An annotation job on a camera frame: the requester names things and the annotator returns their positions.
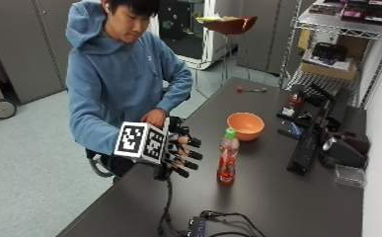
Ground small black orange device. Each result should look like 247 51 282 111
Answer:
275 91 309 121

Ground black glove cable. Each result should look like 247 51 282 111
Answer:
156 177 193 237

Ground black electronics box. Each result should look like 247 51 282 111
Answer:
185 215 266 237

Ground orange bowl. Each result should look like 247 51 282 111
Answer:
226 112 266 143

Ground red drink bottle green cap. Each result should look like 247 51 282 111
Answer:
215 127 239 185

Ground metal wire shelf rack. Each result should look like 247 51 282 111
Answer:
278 0 382 111

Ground grey cabinet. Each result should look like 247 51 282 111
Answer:
235 0 307 76
0 0 82 106

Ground dark boxes with pink print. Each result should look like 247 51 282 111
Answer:
307 0 382 27

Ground small black blue device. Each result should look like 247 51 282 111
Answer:
277 120 306 140

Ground cardboard box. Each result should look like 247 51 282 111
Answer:
299 59 358 81

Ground clear plastic box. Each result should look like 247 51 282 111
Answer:
333 163 367 189

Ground black pouch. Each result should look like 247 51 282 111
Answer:
310 41 349 62

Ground white glass-door cabinet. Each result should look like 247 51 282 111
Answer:
156 0 227 71

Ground red-tipped small tool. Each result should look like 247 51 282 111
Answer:
235 86 269 94

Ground black rounded camera device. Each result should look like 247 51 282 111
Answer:
318 135 370 169

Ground the person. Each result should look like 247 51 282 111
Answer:
64 0 194 179

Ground brown bar stool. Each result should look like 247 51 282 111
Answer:
193 15 258 87

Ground yellow item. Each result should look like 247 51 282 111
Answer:
195 14 233 24

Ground long black bar device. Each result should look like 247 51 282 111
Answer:
285 98 333 177

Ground black office chair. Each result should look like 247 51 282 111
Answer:
84 147 122 180

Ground white marker cube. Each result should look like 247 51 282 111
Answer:
113 117 170 165

